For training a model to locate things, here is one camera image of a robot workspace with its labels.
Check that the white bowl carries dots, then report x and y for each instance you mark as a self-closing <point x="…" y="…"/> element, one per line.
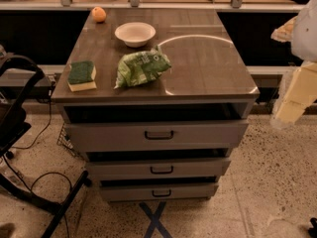
<point x="135" y="34"/>

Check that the wire basket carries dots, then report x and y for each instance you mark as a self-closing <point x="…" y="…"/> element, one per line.
<point x="64" y="141"/>

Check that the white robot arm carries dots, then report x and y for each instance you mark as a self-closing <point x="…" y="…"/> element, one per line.
<point x="301" y="32"/>

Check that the grey bottom drawer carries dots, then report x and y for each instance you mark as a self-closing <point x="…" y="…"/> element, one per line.
<point x="159" y="192"/>

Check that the orange fruit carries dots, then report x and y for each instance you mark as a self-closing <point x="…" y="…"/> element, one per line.
<point x="98" y="14"/>

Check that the grey drawer cabinet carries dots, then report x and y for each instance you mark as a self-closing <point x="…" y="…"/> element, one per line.
<point x="171" y="102"/>

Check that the grey top drawer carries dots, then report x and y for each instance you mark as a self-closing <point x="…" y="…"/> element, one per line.
<point x="154" y="136"/>

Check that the green chip bag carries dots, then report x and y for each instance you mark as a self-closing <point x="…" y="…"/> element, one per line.
<point x="141" y="67"/>

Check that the green yellow sponge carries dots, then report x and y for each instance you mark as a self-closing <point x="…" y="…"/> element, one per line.
<point x="82" y="76"/>

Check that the grey drawer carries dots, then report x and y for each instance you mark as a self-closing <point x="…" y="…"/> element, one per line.
<point x="159" y="192"/>
<point x="154" y="136"/>
<point x="159" y="169"/>

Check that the black chair frame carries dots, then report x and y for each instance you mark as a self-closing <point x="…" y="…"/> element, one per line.
<point x="13" y="126"/>

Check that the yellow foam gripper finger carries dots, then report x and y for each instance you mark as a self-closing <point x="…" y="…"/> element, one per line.
<point x="298" y="91"/>

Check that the blue tape cross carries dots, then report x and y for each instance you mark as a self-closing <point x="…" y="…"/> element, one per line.
<point x="155" y="223"/>

